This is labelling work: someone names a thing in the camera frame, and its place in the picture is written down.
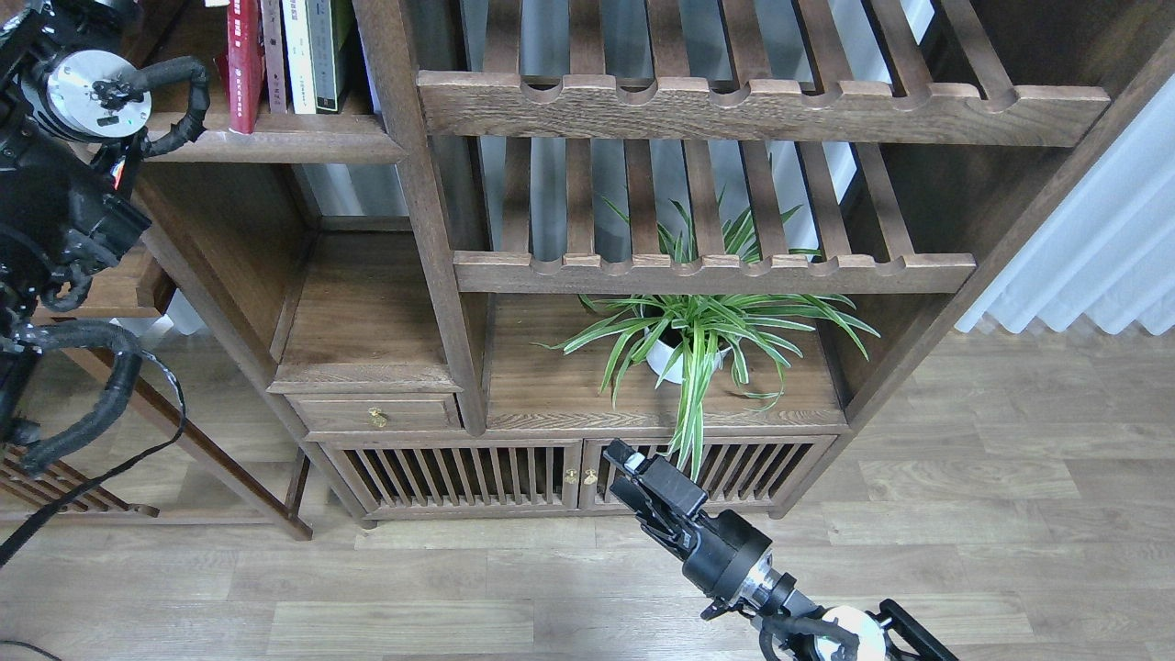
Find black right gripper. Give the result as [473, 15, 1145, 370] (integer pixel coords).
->
[603, 439, 776, 602]

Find maroon book white characters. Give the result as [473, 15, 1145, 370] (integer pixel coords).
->
[260, 0, 289, 114]

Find red book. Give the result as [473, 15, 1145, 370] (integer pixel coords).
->
[223, 1, 266, 135]

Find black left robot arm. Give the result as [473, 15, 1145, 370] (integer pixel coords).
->
[1, 1, 209, 475]

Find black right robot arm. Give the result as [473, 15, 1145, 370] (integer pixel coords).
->
[603, 439, 956, 660]

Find right slatted cabinet door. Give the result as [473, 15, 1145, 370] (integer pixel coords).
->
[578, 436, 835, 515]

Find slatted cabinet door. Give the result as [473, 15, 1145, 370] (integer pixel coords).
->
[578, 436, 835, 515]
[320, 440, 583, 521]

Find white plant pot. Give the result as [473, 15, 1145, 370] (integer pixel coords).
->
[645, 328, 732, 386]

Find green spider plant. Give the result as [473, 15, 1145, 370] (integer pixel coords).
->
[537, 188, 881, 494]

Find left slatted cabinet door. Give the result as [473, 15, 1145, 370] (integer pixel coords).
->
[320, 440, 583, 521]

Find brass drawer knob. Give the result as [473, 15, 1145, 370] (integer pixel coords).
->
[368, 407, 387, 430]

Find dark wooden bookshelf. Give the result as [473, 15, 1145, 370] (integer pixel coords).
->
[136, 1, 1171, 522]

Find small wooden drawer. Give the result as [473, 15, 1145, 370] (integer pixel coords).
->
[286, 393, 463, 432]

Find white curtain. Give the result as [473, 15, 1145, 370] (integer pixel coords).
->
[956, 81, 1174, 335]

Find grey green upright book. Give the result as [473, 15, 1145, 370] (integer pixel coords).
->
[307, 1, 355, 114]

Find white upright book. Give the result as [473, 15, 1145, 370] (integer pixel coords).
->
[281, 1, 318, 116]

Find wooden side table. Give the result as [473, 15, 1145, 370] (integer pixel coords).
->
[28, 248, 315, 542]

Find wooden slatted rack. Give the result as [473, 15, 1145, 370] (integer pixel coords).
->
[1, 444, 160, 524]

